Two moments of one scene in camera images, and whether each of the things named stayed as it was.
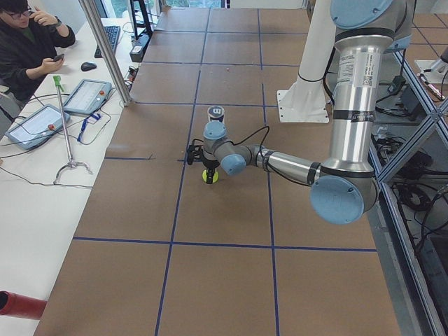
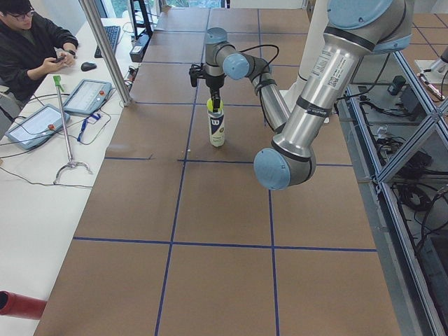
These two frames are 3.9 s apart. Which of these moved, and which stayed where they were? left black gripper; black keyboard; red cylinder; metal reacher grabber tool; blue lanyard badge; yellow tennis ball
Moved: left black gripper; yellow tennis ball
Stayed: black keyboard; metal reacher grabber tool; red cylinder; blue lanyard badge
